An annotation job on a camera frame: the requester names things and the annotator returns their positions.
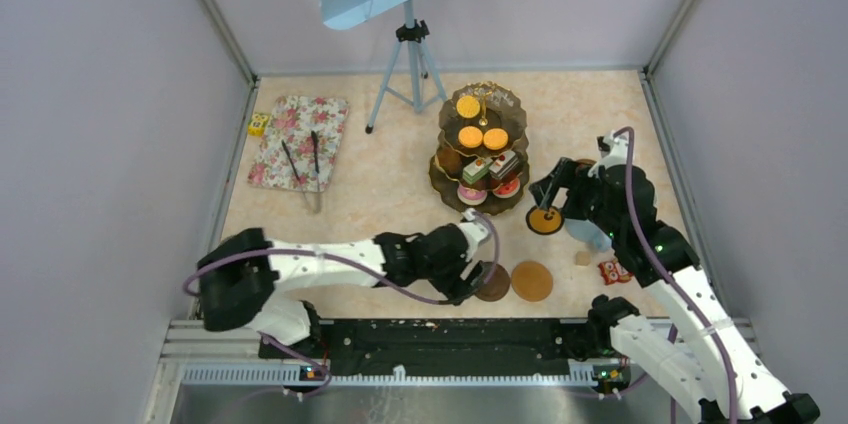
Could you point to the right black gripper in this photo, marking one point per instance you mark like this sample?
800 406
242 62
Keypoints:
546 190

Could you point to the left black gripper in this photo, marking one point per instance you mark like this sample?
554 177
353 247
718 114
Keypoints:
455 288

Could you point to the black orange round coaster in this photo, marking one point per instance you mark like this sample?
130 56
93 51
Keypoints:
544 221

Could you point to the light blue mug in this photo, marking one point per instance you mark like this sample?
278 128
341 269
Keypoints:
588 233

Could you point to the orange sprinkled donut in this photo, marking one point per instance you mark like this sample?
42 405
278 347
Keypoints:
508 189

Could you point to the dark brown round coaster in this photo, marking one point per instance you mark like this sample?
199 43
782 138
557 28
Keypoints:
496 287

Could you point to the brown white layered cake slice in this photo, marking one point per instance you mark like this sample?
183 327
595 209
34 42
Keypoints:
503 165

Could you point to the pink frosted donut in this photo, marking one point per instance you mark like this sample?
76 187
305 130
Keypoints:
470 196

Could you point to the light brown round coaster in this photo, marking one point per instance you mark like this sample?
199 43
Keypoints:
532 281

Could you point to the yellow round biscuit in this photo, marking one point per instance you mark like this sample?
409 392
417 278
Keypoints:
468 106
470 137
495 139

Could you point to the green layered cake slice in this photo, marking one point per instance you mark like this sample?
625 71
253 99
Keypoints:
475 173

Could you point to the round golden bun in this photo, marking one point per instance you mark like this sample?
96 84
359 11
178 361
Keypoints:
449 160

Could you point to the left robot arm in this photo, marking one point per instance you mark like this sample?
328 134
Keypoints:
244 281

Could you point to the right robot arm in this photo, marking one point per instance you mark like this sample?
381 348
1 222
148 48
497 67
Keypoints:
714 376

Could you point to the small wooden cube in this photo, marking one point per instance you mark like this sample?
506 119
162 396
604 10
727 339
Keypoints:
583 258

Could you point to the three-tier glass cake stand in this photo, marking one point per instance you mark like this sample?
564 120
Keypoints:
501 108

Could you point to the red snack packet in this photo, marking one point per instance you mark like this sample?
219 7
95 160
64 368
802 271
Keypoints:
612 272

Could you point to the floral serving tray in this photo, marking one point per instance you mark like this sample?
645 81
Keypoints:
299 148

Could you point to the blue tripod stand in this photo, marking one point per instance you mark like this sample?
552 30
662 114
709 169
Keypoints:
427 87

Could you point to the yellow dice block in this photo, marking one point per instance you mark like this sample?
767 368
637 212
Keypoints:
258 124

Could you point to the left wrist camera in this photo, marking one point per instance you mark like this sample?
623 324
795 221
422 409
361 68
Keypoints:
476 230

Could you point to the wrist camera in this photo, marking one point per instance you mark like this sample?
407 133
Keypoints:
613 150
476 230

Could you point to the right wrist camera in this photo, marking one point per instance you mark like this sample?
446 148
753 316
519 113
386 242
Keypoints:
613 150

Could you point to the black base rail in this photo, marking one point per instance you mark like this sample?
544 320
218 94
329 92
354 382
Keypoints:
405 352

